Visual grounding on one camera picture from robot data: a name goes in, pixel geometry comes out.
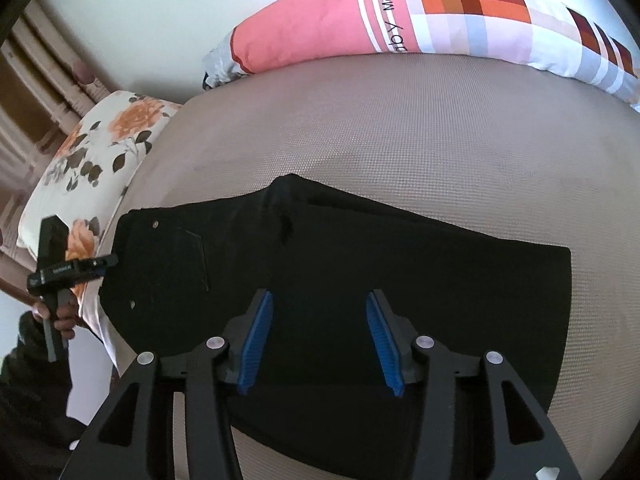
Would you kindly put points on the person's left hand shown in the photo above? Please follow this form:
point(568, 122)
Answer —
point(65, 317)

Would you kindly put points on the person's left forearm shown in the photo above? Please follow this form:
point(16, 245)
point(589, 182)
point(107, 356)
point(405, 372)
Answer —
point(35, 370)

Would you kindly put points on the floral white pillow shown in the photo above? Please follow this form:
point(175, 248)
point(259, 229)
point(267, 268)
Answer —
point(95, 160)

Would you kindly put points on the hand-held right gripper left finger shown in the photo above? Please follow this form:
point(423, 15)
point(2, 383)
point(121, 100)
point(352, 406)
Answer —
point(255, 345)

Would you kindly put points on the black pants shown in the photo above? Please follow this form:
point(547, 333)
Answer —
point(325, 260)

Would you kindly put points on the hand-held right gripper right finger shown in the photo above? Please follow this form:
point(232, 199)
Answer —
point(385, 345)

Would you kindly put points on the beige brown curtain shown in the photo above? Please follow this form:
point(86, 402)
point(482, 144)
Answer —
point(45, 85)

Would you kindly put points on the pink plaid bolster pillow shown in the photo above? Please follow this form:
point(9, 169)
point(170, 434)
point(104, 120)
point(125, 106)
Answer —
point(310, 25)

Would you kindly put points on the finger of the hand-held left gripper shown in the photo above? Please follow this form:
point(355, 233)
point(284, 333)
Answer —
point(97, 262)

